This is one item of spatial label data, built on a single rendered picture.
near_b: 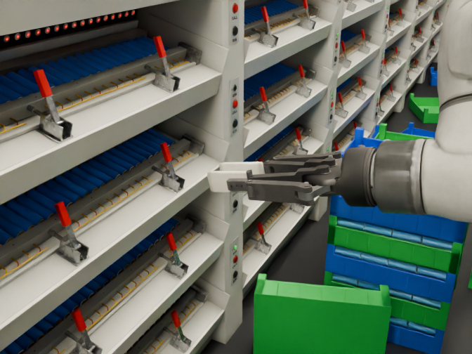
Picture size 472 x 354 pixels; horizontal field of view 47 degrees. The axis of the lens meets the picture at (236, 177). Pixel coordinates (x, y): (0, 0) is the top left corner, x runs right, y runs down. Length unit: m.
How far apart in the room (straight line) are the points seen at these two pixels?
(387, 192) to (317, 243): 1.18
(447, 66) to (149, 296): 0.67
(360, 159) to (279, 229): 1.00
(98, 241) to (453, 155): 0.53
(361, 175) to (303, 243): 1.16
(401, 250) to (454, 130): 0.70
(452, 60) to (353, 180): 0.17
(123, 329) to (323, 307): 0.47
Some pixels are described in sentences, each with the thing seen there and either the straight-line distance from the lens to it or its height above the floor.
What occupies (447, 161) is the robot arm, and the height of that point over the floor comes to 0.71.
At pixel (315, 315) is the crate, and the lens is 1.26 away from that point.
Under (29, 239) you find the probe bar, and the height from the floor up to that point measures 0.54.
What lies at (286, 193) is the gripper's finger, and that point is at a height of 0.64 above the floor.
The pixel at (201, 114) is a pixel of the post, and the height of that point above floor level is 0.59.
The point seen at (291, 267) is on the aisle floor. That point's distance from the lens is 1.68.
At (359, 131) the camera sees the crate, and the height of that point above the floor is 0.47.
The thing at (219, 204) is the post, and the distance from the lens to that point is 1.19.
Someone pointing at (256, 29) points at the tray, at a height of 0.72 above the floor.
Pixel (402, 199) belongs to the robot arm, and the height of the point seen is 0.66.
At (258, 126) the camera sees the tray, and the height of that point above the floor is 0.50.
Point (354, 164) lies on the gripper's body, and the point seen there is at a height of 0.69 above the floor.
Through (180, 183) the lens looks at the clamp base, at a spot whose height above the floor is 0.51.
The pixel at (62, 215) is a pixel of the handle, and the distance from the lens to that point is 0.81.
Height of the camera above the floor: 0.94
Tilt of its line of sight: 25 degrees down
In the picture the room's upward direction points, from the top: straight up
